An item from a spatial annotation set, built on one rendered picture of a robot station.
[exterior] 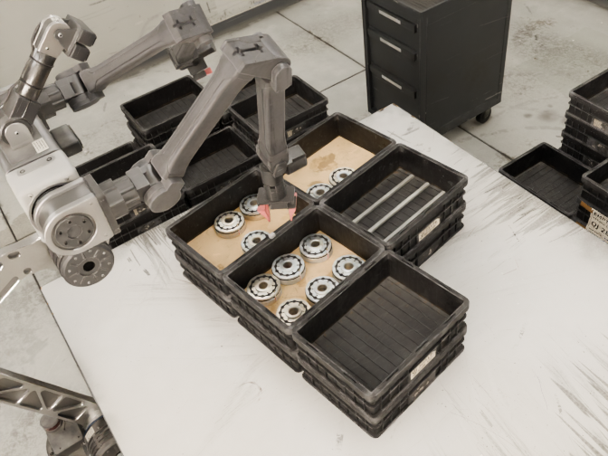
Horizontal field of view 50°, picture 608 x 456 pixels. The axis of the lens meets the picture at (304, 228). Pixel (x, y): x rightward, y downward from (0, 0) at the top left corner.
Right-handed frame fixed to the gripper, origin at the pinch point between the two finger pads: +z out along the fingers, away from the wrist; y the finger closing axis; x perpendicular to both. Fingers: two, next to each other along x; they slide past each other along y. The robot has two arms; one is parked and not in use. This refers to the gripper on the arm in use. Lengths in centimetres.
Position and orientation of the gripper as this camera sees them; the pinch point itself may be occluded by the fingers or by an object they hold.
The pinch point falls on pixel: (280, 217)
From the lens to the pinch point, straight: 186.0
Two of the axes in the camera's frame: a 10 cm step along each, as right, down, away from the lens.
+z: 1.1, 7.0, 7.1
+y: -9.9, 0.5, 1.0
